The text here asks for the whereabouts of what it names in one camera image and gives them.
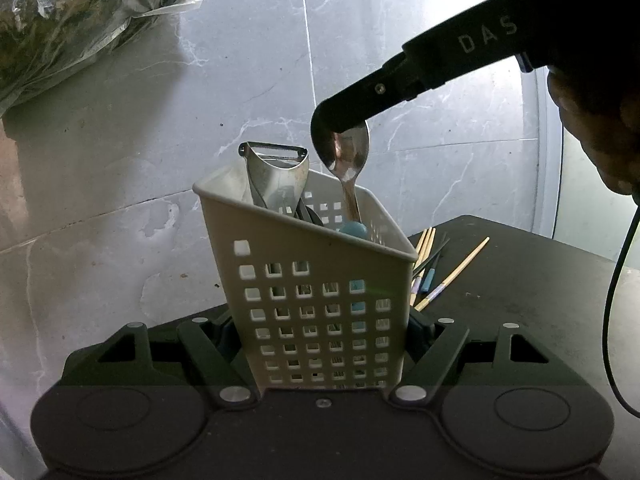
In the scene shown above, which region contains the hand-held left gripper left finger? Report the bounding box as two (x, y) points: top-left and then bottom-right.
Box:
(62, 310), (253, 407)

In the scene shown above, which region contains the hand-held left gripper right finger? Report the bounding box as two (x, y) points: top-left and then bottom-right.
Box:
(392, 310), (568, 406)

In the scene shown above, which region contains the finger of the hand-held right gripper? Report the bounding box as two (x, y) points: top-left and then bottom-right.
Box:
(310, 52), (433, 137)

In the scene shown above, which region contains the large steel spoon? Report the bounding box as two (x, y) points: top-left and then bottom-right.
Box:
(322, 122), (371, 224)

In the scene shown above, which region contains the wooden chopstick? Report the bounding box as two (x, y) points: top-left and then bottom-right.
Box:
(409, 228), (431, 307)
(419, 228), (437, 281)
(414, 237), (490, 312)

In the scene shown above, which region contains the white perforated utensil holder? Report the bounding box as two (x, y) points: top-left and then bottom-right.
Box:
(192, 162), (419, 394)

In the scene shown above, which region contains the dark chopstick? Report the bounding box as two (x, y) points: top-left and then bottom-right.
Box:
(412, 238), (451, 293)

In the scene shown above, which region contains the blue handled spoon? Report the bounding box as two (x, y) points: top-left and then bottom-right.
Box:
(337, 220), (372, 311)

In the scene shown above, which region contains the steel handle peeler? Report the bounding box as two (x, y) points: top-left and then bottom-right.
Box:
(238, 141), (310, 211)

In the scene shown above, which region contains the person's right hand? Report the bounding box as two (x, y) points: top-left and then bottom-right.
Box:
(547, 66), (640, 207)

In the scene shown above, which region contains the plastic bag of dried greens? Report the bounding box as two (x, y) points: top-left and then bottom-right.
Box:
(0, 0), (204, 117)

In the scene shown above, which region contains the black cable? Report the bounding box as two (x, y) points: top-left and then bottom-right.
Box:
(602, 205), (640, 418)

